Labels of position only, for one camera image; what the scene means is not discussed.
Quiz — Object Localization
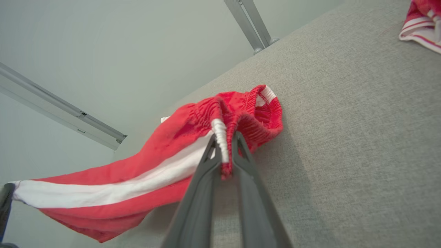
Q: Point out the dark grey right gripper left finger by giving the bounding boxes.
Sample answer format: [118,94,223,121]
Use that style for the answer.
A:
[161,134,223,248]

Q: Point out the red shorts with white band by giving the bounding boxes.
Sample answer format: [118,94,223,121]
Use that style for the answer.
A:
[10,84,284,244]

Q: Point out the grey partition post with foot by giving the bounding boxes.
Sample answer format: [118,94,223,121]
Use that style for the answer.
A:
[224,0,265,55]
[240,0,280,46]

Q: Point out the red Bulls basketball jersey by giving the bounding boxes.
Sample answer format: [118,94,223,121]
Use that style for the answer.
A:
[399,0,441,55]

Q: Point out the grey slotted metal partition frame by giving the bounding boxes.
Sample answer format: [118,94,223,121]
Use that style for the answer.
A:
[0,62,128,151]

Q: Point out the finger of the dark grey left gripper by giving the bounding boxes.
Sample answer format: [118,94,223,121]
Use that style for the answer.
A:
[0,183,16,242]

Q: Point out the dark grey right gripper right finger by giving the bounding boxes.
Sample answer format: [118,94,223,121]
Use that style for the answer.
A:
[232,132,293,248]

